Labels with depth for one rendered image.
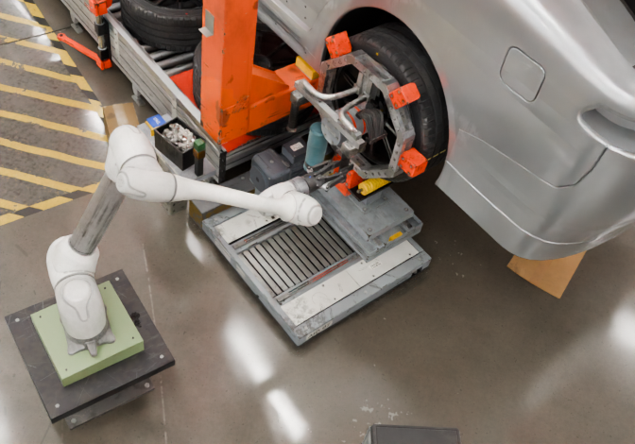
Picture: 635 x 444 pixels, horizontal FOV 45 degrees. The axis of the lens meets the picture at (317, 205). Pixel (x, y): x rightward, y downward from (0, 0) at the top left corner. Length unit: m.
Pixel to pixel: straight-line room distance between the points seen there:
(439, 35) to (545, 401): 1.74
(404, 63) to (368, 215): 0.94
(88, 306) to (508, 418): 1.87
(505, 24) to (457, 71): 0.30
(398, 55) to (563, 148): 0.80
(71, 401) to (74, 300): 0.40
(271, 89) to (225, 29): 0.53
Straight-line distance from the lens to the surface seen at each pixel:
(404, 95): 2.97
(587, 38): 2.59
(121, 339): 3.10
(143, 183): 2.57
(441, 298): 3.81
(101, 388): 3.08
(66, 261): 3.01
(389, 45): 3.13
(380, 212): 3.76
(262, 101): 3.52
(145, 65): 4.18
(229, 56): 3.20
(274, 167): 3.61
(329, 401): 3.41
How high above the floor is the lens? 3.03
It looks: 49 degrees down
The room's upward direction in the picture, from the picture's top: 11 degrees clockwise
